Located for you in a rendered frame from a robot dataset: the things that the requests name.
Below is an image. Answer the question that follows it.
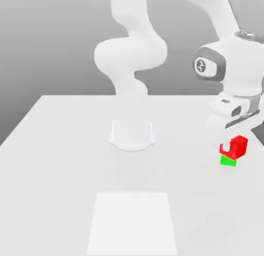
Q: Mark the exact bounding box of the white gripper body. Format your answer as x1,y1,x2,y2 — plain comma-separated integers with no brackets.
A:
205,109,264,138

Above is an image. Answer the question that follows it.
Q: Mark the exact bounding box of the small red cube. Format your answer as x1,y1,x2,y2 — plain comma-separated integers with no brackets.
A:
219,135,249,161

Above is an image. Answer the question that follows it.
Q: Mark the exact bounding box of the small green cube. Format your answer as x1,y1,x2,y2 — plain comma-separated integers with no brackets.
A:
220,155,237,167

